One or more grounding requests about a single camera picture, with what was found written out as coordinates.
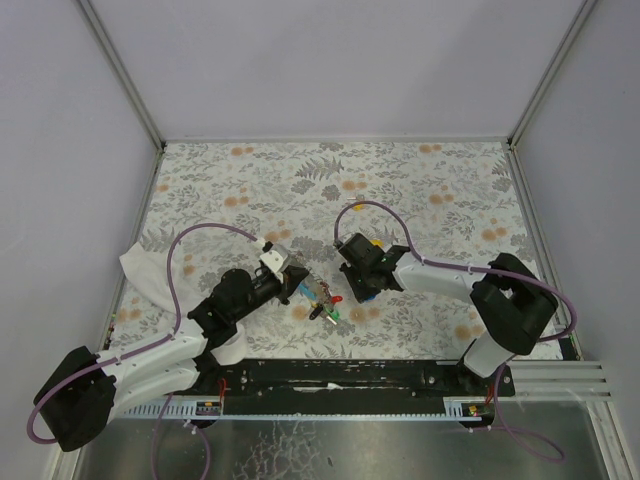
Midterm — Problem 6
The metal keyring organizer with keys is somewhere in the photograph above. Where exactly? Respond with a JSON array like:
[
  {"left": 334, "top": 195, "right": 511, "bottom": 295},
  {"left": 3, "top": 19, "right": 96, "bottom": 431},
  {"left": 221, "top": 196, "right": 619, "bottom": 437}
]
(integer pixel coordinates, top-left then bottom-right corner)
[{"left": 297, "top": 271, "right": 343, "bottom": 326}]

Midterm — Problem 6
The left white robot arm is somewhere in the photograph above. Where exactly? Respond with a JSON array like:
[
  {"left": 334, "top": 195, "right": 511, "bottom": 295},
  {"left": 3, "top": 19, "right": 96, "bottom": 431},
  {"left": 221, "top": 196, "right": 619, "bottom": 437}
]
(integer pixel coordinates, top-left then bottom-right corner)
[{"left": 33, "top": 266, "right": 309, "bottom": 452}]

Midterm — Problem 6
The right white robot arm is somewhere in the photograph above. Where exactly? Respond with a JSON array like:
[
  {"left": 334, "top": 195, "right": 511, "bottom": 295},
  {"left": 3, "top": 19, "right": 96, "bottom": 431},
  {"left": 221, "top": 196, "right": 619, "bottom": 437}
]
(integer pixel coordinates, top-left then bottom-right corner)
[{"left": 335, "top": 233, "right": 558, "bottom": 378}]

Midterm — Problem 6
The floral table mat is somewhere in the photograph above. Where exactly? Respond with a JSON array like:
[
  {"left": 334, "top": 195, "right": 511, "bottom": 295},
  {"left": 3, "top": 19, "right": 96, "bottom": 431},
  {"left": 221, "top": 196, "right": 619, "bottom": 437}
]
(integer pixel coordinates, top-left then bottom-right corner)
[{"left": 139, "top": 142, "right": 536, "bottom": 359}]

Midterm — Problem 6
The white cloth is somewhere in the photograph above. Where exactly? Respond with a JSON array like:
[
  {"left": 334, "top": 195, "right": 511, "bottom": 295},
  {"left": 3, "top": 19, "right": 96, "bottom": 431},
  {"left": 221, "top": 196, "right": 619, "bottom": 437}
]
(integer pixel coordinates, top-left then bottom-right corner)
[{"left": 118, "top": 239, "right": 248, "bottom": 367}]

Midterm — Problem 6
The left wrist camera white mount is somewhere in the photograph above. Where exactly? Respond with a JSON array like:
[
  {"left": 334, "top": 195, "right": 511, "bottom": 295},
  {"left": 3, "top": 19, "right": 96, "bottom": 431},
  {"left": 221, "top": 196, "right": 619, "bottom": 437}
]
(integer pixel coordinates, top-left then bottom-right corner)
[{"left": 259, "top": 241, "right": 290, "bottom": 277}]

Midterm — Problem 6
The purple cable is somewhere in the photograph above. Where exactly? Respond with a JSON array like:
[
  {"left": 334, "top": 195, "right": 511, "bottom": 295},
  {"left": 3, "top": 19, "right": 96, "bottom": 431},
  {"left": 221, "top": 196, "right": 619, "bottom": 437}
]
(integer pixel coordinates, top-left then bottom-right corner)
[
  {"left": 150, "top": 394, "right": 213, "bottom": 480},
  {"left": 27, "top": 223, "right": 266, "bottom": 445},
  {"left": 479, "top": 369, "right": 566, "bottom": 464},
  {"left": 333, "top": 201, "right": 579, "bottom": 344}
]

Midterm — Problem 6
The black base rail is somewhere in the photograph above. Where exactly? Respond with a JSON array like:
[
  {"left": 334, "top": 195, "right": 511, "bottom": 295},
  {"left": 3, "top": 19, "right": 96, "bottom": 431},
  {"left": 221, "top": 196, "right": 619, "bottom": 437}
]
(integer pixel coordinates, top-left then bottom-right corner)
[{"left": 178, "top": 359, "right": 515, "bottom": 416}]

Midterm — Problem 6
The purple cable lower left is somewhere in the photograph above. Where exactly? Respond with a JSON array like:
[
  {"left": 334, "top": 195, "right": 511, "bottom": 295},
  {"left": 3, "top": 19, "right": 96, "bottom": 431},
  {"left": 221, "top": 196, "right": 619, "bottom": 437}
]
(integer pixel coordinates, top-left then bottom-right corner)
[{"left": 150, "top": 394, "right": 213, "bottom": 480}]

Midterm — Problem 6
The purple cable lower right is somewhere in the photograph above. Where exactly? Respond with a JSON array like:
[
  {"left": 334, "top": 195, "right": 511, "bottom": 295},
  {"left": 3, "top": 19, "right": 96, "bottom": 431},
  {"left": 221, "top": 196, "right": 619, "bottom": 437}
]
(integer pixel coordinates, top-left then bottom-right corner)
[{"left": 479, "top": 369, "right": 566, "bottom": 464}]

